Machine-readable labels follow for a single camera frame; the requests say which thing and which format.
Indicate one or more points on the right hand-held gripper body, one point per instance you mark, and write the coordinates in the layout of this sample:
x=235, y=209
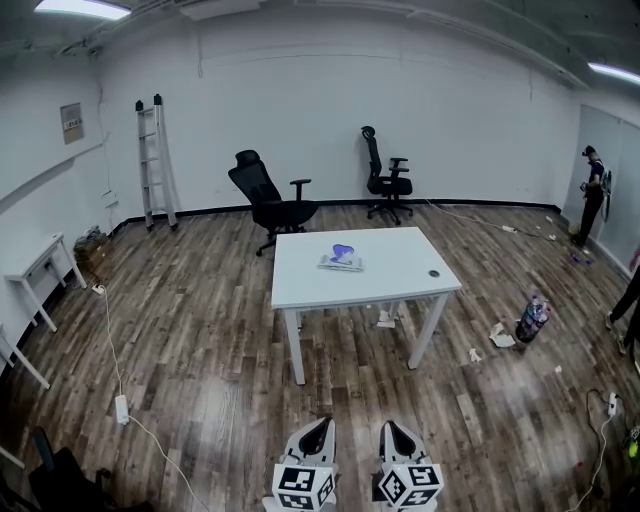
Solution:
x=410, y=485

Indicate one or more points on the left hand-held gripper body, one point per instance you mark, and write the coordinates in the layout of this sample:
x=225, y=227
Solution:
x=300, y=482

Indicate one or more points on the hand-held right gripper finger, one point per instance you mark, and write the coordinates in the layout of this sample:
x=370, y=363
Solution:
x=417, y=449
x=386, y=447

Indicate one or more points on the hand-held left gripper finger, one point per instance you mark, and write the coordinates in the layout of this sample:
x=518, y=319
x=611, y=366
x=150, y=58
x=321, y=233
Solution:
x=332, y=445
x=295, y=442

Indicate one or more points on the blue object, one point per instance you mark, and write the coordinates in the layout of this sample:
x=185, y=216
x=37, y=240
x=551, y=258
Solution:
x=345, y=262

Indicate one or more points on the white paper scrap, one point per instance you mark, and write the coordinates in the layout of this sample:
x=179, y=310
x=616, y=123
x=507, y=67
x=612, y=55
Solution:
x=475, y=355

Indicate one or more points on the white crumpled tissue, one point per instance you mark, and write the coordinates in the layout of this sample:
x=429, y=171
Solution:
x=386, y=317

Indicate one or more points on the white crumpled paper box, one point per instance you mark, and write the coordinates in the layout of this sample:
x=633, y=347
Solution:
x=501, y=336

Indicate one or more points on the white table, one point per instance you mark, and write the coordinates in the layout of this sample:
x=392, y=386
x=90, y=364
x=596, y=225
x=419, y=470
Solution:
x=390, y=285

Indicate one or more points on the black bin of plastic bottles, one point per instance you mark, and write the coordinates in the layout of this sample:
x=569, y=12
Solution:
x=531, y=322

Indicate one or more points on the black wide-back office chair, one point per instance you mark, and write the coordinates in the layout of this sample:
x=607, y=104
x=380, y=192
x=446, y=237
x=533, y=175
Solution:
x=270, y=200

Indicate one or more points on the black slim-back office chair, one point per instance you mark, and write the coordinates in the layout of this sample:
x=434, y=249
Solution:
x=387, y=186

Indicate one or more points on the brown cardboard box stack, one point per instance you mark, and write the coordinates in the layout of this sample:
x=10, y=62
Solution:
x=92, y=252

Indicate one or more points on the small white desk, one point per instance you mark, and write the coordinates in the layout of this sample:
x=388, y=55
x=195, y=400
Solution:
x=25, y=357
x=35, y=260

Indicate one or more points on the aluminium ladder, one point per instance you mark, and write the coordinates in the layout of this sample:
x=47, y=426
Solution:
x=150, y=165

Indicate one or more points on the ceiling light strip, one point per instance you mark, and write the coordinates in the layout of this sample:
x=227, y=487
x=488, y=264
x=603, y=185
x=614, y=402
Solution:
x=615, y=72
x=82, y=7

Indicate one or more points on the white wall outlet box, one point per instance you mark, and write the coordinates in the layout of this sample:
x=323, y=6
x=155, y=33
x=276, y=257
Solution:
x=110, y=199

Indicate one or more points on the grey wall poster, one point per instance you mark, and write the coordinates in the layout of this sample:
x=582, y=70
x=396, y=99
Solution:
x=72, y=124

